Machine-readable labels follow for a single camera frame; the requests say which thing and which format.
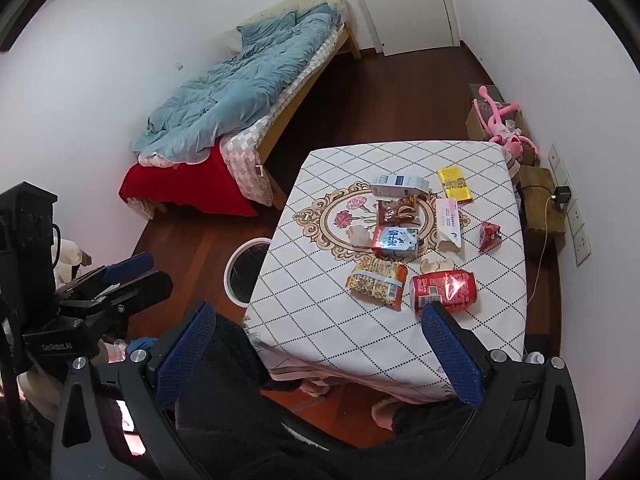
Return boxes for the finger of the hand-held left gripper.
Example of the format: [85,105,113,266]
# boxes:
[55,253,154,301]
[75,271,174,313]

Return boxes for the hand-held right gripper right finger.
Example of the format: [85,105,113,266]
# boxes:
[421,301,587,480]

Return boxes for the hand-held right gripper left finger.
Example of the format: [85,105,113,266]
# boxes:
[50,301,217,480]

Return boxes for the red snack bag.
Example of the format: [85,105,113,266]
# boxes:
[409,269,478,317]

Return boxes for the white round trash bin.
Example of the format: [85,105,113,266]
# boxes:
[225,237,273,308]

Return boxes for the yellow box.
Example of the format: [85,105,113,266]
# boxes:
[437,166,473,204]

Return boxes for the silver cosmetics box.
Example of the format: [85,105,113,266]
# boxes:
[370,174,431,200]

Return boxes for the person's legs in dark pants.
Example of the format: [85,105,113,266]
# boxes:
[175,310,526,480]

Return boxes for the pink slipper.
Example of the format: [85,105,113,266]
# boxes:
[371,395,401,431]

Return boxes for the red blanket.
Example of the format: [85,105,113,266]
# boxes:
[118,142,258,218]

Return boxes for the orange noodle packet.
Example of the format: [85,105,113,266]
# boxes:
[347,259,408,312]

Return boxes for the small red snack packet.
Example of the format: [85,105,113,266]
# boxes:
[477,221,502,252]

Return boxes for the blue and white milk carton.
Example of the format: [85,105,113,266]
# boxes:
[371,225,420,260]

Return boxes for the white checkered floral tablecloth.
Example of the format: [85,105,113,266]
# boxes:
[242,140,528,403]

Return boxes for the pink and white long box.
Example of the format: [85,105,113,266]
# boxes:
[435,197,463,253]

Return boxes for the brown snack packet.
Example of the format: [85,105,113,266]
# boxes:
[377,196,421,226]

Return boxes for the wooden stool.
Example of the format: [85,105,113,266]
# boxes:
[515,165,566,246]

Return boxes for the light blue duvet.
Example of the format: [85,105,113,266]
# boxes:
[132,4,346,166]

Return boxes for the pink plush toy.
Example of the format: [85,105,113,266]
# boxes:
[475,85,541,161]

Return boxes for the bed with blue duvet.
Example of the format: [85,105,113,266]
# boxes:
[150,25,362,216]

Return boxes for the cardboard box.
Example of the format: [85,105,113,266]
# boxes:
[466,84,526,143]

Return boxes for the white door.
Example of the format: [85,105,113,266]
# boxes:
[340,0,461,56]

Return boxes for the white charger cable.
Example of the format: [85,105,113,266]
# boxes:
[526,199,557,307]

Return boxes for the white wall socket panel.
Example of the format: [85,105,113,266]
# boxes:
[547,143,592,267]

